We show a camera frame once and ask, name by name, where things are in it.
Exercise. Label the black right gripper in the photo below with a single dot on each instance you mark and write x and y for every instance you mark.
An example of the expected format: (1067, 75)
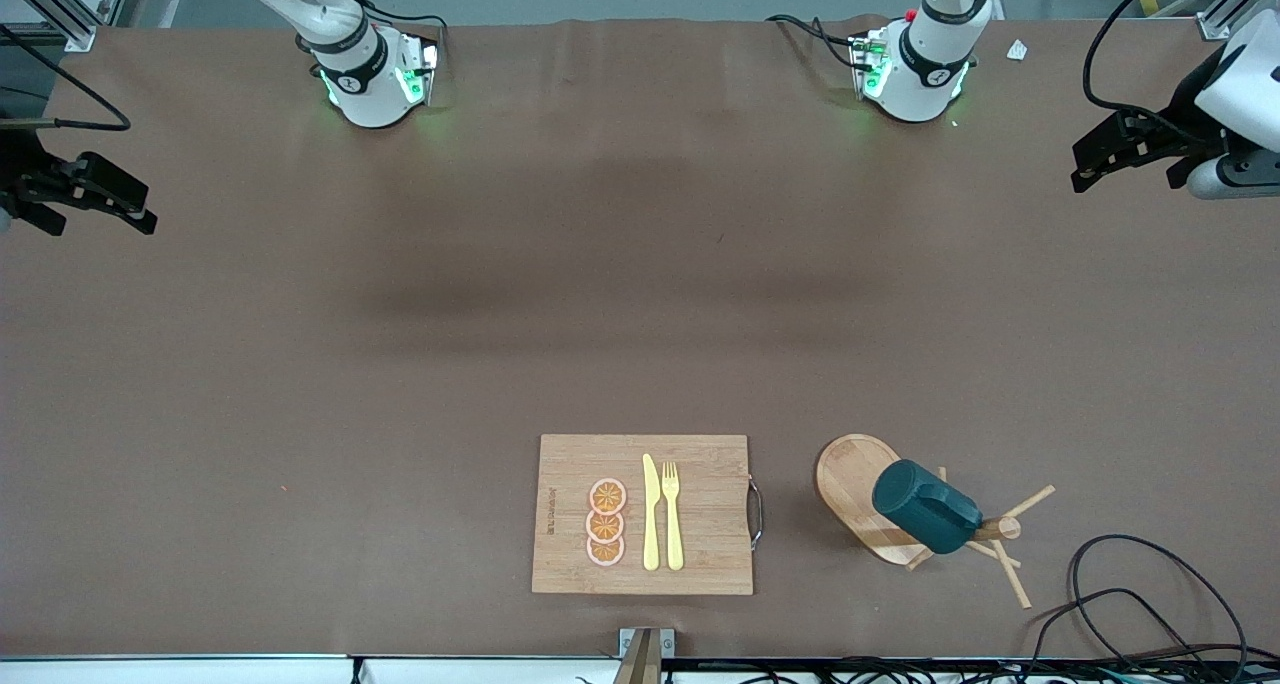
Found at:
(20, 177)

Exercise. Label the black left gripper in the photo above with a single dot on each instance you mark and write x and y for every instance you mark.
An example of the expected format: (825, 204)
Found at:
(1187, 101)

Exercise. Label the dark green cup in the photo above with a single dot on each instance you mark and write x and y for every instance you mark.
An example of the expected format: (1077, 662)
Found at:
(920, 509)

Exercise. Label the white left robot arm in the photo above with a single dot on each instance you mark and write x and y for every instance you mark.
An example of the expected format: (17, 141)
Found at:
(925, 64)

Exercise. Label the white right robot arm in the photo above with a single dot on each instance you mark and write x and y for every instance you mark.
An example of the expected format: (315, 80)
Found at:
(355, 64)

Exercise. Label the small white paper scrap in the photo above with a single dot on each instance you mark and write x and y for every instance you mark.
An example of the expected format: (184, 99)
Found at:
(1017, 50)

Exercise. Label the wooden mug tree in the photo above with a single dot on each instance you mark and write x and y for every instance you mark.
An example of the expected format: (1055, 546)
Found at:
(850, 484)

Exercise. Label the wooden cutting board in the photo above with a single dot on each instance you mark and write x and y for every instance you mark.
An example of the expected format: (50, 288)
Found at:
(700, 514)

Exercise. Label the yellow plastic fork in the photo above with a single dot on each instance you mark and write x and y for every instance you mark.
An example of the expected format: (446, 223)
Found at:
(673, 524)

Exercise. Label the yellow plastic knife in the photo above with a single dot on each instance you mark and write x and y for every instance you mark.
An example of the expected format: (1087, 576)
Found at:
(651, 524)

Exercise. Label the toy orange slice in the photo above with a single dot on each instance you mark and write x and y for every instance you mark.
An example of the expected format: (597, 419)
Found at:
(604, 527)
(607, 495)

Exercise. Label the aluminium frame post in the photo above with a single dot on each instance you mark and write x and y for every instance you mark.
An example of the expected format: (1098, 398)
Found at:
(1230, 9)
(60, 9)

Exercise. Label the white table edge rail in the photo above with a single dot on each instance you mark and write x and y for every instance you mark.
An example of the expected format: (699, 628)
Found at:
(200, 669)

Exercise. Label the metal table edge bracket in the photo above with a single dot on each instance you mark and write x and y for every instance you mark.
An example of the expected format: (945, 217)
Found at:
(645, 649)

